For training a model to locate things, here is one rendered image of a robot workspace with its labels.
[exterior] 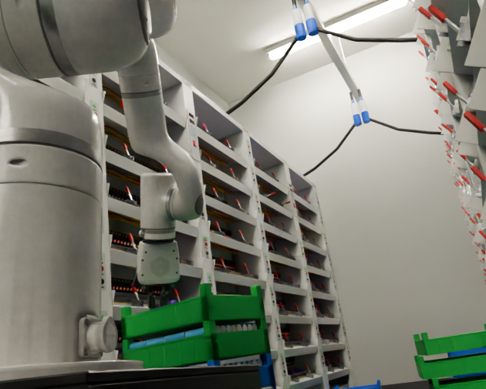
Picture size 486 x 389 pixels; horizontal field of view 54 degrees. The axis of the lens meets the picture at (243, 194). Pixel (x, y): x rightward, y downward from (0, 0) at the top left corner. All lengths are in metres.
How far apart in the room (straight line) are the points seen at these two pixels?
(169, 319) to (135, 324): 0.12
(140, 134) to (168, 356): 0.50
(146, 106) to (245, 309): 0.51
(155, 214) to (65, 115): 0.70
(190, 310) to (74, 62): 0.68
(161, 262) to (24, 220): 0.78
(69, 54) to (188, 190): 0.61
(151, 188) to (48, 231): 0.73
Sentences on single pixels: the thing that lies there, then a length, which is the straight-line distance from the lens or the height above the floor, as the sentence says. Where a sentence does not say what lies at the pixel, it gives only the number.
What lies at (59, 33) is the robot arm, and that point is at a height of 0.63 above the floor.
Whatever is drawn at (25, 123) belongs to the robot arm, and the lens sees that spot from 0.44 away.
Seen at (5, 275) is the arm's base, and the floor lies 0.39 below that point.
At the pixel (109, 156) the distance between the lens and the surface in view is 1.83.
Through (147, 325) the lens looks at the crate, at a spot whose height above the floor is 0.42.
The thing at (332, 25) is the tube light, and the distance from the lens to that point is 4.30.
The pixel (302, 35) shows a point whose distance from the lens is 2.97.
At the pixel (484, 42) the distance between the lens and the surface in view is 0.49.
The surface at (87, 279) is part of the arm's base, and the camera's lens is 0.41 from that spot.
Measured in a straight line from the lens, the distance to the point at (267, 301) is 2.77.
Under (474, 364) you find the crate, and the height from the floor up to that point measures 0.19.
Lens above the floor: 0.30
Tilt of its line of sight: 20 degrees up
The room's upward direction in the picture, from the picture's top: 8 degrees counter-clockwise
